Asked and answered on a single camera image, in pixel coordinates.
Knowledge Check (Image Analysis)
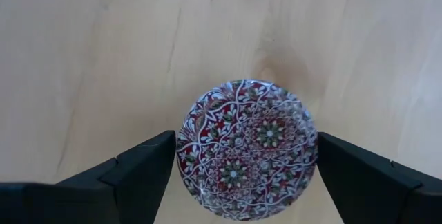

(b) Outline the maroon patterned round tin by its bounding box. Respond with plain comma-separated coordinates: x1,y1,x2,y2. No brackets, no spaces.
175,78,319,222

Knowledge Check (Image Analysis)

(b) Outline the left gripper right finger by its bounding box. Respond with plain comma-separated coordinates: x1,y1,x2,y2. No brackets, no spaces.
316,131,442,224

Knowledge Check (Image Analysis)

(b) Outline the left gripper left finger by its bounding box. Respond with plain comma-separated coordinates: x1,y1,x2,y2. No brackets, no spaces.
0,129,177,224

